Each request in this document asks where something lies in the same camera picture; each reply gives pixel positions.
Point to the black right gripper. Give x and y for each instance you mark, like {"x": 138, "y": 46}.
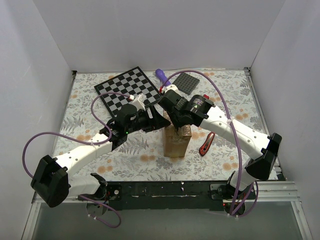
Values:
{"x": 173, "y": 113}

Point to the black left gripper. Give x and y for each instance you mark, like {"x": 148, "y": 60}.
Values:
{"x": 152, "y": 117}

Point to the brown taped cardboard box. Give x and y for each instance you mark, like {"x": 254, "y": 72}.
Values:
{"x": 176, "y": 141}

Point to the red black utility knife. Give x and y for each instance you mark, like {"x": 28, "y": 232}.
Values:
{"x": 207, "y": 144}

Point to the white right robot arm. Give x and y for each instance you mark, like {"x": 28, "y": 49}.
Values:
{"x": 260, "y": 147}

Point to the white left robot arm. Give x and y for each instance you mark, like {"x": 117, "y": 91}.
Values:
{"x": 54, "y": 179}

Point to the black white checkerboard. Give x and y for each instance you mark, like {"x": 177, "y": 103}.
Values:
{"x": 132, "y": 82}

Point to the dark grey studded plate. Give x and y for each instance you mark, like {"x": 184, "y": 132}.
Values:
{"x": 186, "y": 83}

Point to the purple cylindrical handle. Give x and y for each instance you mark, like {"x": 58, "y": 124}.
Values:
{"x": 161, "y": 76}

